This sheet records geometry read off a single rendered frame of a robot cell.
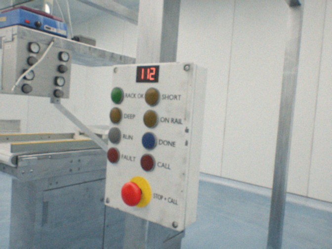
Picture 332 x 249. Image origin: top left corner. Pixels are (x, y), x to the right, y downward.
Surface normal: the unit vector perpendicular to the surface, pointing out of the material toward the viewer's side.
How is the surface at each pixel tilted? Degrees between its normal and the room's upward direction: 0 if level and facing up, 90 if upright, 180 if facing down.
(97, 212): 90
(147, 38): 90
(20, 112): 90
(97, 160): 90
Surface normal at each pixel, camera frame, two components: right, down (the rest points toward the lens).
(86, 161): 0.81, 0.09
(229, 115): -0.65, 0.00
